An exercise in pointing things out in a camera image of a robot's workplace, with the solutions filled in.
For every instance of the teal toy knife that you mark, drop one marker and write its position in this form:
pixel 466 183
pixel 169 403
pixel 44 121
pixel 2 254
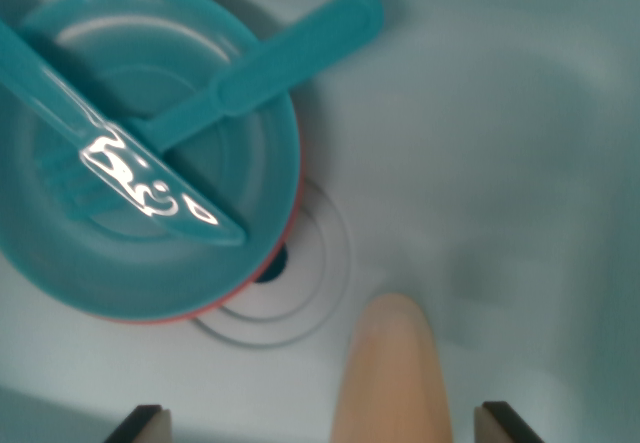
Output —
pixel 190 213

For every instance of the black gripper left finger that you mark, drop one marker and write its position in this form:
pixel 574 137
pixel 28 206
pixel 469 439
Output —
pixel 145 428

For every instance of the teal toy fork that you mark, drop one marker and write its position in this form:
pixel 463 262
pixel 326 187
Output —
pixel 300 48

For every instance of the light blue toy sink unit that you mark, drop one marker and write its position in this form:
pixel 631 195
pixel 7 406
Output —
pixel 500 163

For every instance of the teal plate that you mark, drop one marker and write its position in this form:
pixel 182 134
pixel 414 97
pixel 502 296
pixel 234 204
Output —
pixel 150 273

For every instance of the cream detergent bottle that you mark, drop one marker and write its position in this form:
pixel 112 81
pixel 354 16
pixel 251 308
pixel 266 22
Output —
pixel 395 378

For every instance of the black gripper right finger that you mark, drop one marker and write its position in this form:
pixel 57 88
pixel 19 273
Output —
pixel 502 428

